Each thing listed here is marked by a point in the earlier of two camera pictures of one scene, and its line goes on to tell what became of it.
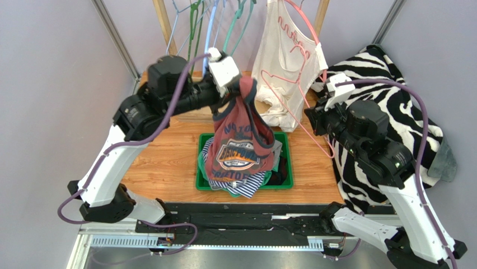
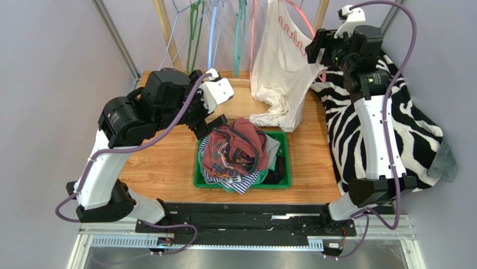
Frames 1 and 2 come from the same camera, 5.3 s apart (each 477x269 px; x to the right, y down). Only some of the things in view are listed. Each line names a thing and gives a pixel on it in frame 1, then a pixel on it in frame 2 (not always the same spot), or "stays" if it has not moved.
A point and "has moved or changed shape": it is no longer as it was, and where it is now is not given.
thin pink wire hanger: (298, 79) to (255, 7)
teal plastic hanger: (238, 14) has moved or changed shape
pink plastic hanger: (324, 79) stays
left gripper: (230, 92) to (200, 126)
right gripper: (313, 120) to (316, 47)
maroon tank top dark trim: (239, 136) has moved or changed shape
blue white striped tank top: (246, 186) has moved or changed shape
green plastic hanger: (193, 24) stays
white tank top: (285, 67) stays
